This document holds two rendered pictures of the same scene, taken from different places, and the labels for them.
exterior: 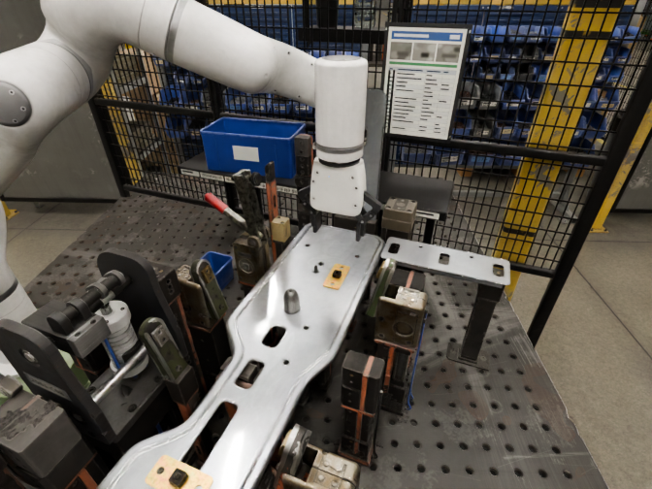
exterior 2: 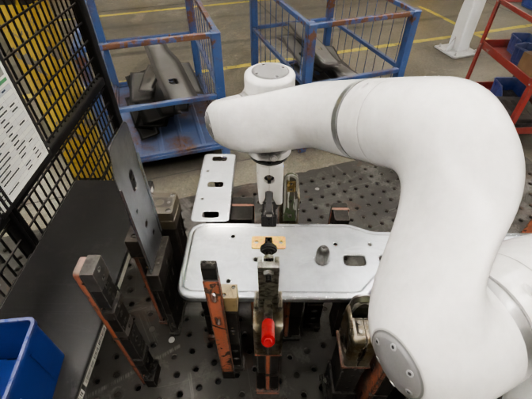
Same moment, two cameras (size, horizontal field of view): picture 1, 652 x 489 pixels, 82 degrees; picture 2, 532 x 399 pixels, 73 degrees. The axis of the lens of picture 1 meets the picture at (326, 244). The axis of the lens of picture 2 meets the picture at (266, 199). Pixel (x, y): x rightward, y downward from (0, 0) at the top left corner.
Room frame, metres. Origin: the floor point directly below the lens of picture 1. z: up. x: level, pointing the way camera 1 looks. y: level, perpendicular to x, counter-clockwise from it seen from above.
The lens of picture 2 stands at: (0.85, 0.50, 1.70)
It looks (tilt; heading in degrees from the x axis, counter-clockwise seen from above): 44 degrees down; 249
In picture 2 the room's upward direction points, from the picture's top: straight up
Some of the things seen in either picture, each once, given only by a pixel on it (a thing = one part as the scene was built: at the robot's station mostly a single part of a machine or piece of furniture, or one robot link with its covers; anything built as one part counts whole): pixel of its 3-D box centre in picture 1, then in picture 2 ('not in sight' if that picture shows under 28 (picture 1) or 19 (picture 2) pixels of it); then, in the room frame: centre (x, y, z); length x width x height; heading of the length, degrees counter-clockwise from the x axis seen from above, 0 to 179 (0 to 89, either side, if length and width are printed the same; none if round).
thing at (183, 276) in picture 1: (207, 339); (347, 363); (0.57, 0.27, 0.88); 0.11 x 0.09 x 0.37; 69
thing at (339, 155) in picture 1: (338, 148); (269, 146); (0.64, -0.02, 1.29); 0.09 x 0.08 x 0.03; 69
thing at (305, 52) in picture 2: not in sight; (318, 55); (-0.60, -2.11, 0.47); 1.20 x 0.80 x 0.95; 89
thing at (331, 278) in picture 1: (337, 274); (268, 241); (0.64, -0.02, 1.01); 0.08 x 0.04 x 0.01; 159
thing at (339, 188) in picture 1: (339, 180); (269, 170); (0.64, -0.02, 1.23); 0.10 x 0.07 x 0.11; 69
